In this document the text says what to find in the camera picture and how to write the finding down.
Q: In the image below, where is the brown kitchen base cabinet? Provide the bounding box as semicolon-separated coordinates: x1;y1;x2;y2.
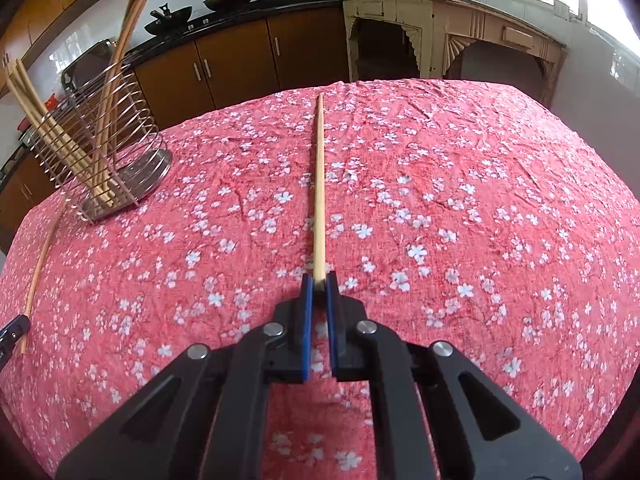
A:
0;6;351;253

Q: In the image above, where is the black kitchen countertop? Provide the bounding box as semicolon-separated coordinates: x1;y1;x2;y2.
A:
122;0;346;68

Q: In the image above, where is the black wok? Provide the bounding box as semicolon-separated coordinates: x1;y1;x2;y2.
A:
144;4;194;37

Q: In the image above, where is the steel tray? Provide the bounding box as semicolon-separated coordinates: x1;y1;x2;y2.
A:
60;38;119;92

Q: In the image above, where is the steel wire utensil holder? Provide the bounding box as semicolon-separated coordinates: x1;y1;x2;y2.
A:
27;55;173;223

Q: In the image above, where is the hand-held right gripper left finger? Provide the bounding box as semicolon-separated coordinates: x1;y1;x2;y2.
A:
56;274;315;480

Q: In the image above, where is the brown wall cabinet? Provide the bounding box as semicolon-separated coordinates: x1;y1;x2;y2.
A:
0;0;110;70

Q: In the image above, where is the pink floral tablecloth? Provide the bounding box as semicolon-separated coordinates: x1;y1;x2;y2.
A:
0;78;640;480

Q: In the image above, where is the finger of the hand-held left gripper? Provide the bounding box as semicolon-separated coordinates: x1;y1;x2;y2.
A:
0;314;29;361

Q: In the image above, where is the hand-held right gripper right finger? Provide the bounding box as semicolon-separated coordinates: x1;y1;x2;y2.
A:
325;272;583;480

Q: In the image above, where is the cream wooden side table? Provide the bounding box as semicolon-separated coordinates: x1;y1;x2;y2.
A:
339;0;568;107

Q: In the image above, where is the window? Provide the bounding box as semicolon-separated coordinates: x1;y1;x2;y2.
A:
500;0;640;82

